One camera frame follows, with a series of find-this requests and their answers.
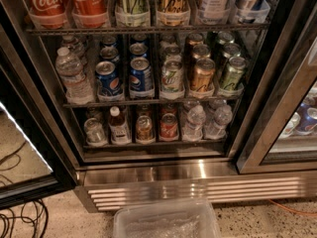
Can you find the red Coca-Cola can right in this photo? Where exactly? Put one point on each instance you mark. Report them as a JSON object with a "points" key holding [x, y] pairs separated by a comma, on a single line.
{"points": [[90, 13]]}

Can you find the blue can behind right door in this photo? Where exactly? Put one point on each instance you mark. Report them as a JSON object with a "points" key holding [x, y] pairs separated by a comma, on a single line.
{"points": [[308, 120]]}

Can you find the white labelled drink bottle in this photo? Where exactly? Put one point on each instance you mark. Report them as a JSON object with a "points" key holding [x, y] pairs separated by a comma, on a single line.
{"points": [[213, 12]]}

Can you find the blue Pepsi can front left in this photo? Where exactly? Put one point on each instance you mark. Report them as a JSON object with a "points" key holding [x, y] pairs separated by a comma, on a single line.
{"points": [[109, 85]]}

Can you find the red Coca-Cola can left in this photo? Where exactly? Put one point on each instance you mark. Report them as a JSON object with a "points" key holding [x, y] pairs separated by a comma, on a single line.
{"points": [[49, 14]]}

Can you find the red coca-cola can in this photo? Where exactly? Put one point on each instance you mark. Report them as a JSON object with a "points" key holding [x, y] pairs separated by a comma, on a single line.
{"points": [[49, 14], [90, 13]]}

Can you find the small water bottle right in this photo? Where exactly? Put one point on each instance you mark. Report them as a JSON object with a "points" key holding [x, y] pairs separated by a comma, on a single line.
{"points": [[216, 128]]}

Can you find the blue pepsi can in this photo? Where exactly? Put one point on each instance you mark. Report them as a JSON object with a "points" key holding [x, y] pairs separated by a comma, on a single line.
{"points": [[141, 83], [109, 85]]}

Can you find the small water bottle left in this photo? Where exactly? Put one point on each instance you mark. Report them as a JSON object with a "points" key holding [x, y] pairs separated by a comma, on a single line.
{"points": [[195, 119]]}

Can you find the wire shelf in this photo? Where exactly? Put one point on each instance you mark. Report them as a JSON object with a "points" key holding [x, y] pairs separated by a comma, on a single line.
{"points": [[147, 101], [146, 30]]}

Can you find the green tall drink can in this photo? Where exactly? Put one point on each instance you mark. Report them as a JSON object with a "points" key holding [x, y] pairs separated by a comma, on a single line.
{"points": [[132, 13]]}

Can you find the red can bottom shelf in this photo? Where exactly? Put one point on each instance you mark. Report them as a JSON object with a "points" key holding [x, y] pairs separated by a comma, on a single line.
{"points": [[168, 127]]}

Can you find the clear plastic bin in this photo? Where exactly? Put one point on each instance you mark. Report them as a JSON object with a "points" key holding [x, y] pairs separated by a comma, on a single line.
{"points": [[172, 218]]}

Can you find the gold tall drink can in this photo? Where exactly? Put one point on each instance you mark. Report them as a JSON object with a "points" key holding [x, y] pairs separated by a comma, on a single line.
{"points": [[173, 13]]}

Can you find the large clear water bottle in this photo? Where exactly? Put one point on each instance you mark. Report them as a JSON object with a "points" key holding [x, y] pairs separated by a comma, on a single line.
{"points": [[71, 72]]}

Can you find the small water bottle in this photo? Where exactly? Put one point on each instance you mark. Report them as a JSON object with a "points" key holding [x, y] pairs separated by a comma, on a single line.
{"points": [[195, 119], [216, 128]]}

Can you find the white green soda can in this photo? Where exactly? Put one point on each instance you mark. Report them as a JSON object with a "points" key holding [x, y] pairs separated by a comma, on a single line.
{"points": [[171, 81]]}

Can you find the silver can bottom left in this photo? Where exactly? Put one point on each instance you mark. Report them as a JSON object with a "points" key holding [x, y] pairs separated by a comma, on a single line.
{"points": [[95, 135]]}

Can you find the closed right fridge door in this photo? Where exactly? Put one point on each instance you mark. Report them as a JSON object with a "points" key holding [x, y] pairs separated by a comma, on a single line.
{"points": [[283, 79]]}

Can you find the orange brown can bottom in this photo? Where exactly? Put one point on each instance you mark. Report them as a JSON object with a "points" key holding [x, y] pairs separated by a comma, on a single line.
{"points": [[144, 130]]}

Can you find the blue Pepsi can front right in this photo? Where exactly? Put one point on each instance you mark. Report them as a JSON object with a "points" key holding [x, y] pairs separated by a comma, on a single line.
{"points": [[141, 83]]}

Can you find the open glass fridge door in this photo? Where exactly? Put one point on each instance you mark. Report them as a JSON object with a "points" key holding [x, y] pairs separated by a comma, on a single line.
{"points": [[42, 172]]}

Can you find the green soda can front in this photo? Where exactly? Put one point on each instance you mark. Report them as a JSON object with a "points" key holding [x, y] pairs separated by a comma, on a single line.
{"points": [[233, 73]]}

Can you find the middle wire shelf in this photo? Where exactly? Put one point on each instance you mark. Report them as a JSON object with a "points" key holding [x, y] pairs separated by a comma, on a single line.
{"points": [[147, 101]]}

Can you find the top wire shelf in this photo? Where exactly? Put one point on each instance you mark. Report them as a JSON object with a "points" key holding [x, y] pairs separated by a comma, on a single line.
{"points": [[146, 30]]}

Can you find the stainless steel fridge vent grille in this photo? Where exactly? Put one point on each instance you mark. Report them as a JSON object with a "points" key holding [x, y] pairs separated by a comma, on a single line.
{"points": [[112, 187]]}

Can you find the amber juice bottle white cap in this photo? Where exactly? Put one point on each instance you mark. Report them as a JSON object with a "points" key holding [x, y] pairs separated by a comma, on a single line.
{"points": [[120, 131]]}

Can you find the gold soda can front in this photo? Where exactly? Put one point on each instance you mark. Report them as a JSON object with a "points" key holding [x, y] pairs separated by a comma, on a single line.
{"points": [[201, 80]]}

